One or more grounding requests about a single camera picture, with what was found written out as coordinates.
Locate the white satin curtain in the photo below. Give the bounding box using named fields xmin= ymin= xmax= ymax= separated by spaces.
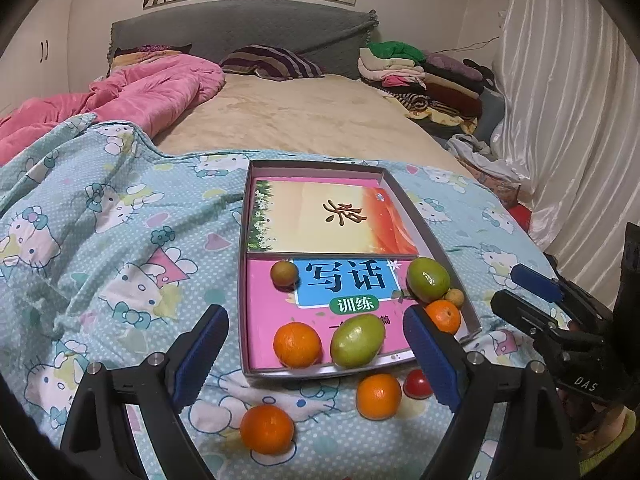
xmin=492 ymin=0 xmax=640 ymax=306

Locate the white wardrobe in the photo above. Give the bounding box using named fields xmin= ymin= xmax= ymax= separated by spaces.
xmin=0 ymin=0 xmax=76 ymax=121

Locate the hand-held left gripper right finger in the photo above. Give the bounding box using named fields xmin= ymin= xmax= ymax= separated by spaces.
xmin=403 ymin=304 xmax=576 ymax=480

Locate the grey cushion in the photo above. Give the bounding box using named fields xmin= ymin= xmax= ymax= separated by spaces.
xmin=472 ymin=91 xmax=506 ymax=141

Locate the yellow floral pillow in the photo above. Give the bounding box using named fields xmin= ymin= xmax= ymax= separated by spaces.
xmin=107 ymin=43 xmax=193 ymax=78

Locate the red cloth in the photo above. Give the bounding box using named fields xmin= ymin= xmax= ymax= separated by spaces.
xmin=510 ymin=203 xmax=533 ymax=233

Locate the black plush toy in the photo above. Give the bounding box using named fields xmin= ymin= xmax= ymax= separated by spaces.
xmin=462 ymin=58 xmax=496 ymax=86

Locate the pile of folded clothes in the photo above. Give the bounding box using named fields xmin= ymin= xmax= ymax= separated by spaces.
xmin=357 ymin=40 xmax=496 ymax=138

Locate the yellow and orange book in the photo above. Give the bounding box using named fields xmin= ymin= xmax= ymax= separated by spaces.
xmin=248 ymin=177 xmax=421 ymax=256

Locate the person's right forearm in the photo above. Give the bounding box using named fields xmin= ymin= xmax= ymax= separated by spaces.
xmin=567 ymin=402 xmax=640 ymax=466

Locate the grey cardboard box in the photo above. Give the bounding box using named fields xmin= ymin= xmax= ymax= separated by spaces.
xmin=239 ymin=160 xmax=482 ymax=378

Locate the green mango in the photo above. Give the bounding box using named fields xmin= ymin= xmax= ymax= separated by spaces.
xmin=406 ymin=257 xmax=451 ymax=302
xmin=330 ymin=314 xmax=386 ymax=368

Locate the pink and blue book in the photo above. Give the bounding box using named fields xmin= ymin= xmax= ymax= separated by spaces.
xmin=245 ymin=252 xmax=468 ymax=368

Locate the purple striped pillow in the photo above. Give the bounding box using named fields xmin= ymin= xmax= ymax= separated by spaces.
xmin=219 ymin=45 xmax=326 ymax=81

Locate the orange tangerine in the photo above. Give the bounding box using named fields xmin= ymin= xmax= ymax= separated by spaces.
xmin=356 ymin=374 xmax=402 ymax=420
xmin=425 ymin=300 xmax=462 ymax=335
xmin=273 ymin=322 xmax=322 ymax=368
xmin=240 ymin=405 xmax=295 ymax=456

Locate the crumpled white cloth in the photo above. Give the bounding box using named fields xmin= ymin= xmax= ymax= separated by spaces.
xmin=446 ymin=133 xmax=521 ymax=181

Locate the beige bed sheet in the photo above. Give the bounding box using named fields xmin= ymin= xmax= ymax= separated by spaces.
xmin=152 ymin=72 xmax=471 ymax=181

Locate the pink quilt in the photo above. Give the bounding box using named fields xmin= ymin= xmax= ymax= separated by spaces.
xmin=0 ymin=51 xmax=226 ymax=166

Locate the grey padded headboard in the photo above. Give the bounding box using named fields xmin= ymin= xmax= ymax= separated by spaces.
xmin=106 ymin=0 xmax=379 ymax=81

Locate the red tomato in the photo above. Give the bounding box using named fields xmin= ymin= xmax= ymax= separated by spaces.
xmin=403 ymin=369 xmax=434 ymax=400

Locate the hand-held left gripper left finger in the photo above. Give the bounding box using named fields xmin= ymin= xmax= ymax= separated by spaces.
xmin=60 ymin=304 xmax=230 ymax=480

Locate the blue cartoon printed blanket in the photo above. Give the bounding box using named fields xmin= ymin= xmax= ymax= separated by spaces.
xmin=0 ymin=112 xmax=566 ymax=480

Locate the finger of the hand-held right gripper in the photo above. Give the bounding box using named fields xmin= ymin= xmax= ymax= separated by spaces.
xmin=510 ymin=262 xmax=613 ymax=331
xmin=490 ymin=289 xmax=601 ymax=361

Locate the pink floral cloth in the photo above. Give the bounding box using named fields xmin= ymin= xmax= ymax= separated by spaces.
xmin=462 ymin=160 xmax=523 ymax=206

